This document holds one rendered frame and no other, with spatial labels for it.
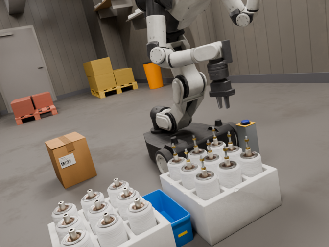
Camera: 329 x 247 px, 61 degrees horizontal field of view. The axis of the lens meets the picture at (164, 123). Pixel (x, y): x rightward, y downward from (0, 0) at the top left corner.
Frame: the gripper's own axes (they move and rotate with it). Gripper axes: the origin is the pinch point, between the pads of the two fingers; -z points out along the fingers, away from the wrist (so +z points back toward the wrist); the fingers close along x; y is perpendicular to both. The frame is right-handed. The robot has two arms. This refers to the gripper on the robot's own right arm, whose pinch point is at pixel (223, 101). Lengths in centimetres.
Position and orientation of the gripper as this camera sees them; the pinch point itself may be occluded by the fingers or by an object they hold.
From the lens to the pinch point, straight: 129.3
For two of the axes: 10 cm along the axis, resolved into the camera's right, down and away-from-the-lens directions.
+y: 6.7, -3.3, 6.6
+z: -2.1, -9.4, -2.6
